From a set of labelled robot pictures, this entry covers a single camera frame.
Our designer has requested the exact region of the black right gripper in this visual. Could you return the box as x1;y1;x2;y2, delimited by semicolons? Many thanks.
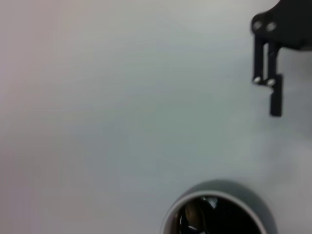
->
251;0;312;117

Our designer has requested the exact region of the grey ceramic cup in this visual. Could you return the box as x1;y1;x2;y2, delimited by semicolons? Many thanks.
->
159;179;278;234

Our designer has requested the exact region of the pink handled metal spoon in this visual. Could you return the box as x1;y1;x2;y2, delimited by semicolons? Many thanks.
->
181;198;208;234

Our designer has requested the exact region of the dark coffee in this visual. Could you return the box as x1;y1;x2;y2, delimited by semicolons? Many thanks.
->
180;195;265;234

